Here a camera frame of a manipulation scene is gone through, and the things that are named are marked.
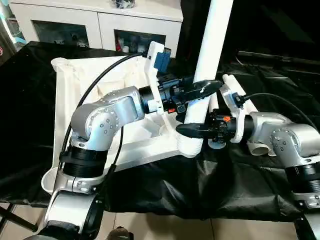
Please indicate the black horizontal rail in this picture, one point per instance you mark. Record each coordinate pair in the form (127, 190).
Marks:
(280, 56)

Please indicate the black metal table frame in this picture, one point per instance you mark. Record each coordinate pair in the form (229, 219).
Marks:
(15, 217)

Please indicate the pale blue plastic sheet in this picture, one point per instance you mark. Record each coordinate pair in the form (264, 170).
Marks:
(10, 25)

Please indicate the white cabinet with glass doors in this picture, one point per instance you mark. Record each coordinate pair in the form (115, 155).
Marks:
(75, 20)

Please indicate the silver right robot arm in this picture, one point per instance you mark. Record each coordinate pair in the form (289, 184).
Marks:
(285, 135)

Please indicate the dark object on cabinet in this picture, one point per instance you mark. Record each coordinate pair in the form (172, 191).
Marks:
(123, 3)

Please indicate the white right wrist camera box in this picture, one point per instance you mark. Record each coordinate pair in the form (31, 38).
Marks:
(230, 95)

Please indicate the white plastic table leg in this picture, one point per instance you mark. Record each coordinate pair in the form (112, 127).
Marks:
(210, 45)
(262, 148)
(216, 145)
(227, 80)

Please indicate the white plastic table top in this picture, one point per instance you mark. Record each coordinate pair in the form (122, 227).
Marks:
(100, 75)

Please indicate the black plastic mat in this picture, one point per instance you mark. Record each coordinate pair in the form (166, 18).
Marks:
(30, 100)

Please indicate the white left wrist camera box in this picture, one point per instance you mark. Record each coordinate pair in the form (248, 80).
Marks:
(152, 75)

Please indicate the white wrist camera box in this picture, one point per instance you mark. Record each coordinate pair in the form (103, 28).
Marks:
(230, 95)
(152, 75)

